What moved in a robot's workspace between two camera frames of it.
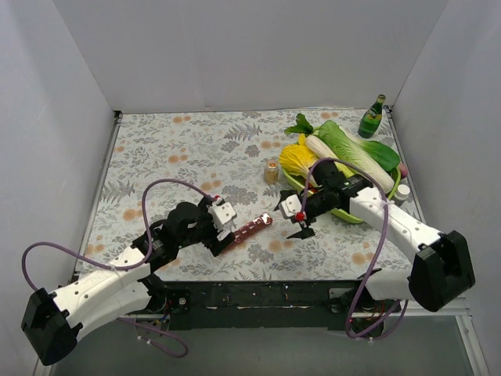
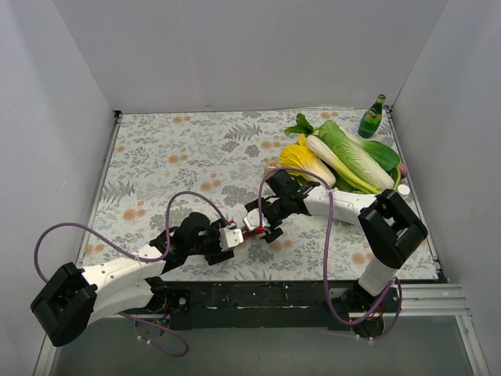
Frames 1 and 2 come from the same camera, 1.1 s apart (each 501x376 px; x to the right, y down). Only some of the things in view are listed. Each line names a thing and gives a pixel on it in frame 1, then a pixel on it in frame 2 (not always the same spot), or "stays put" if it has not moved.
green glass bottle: x=371 y=119 stays put
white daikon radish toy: x=316 y=146 stays put
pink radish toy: x=403 y=170 stays put
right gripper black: x=304 y=218 -> x=270 y=219
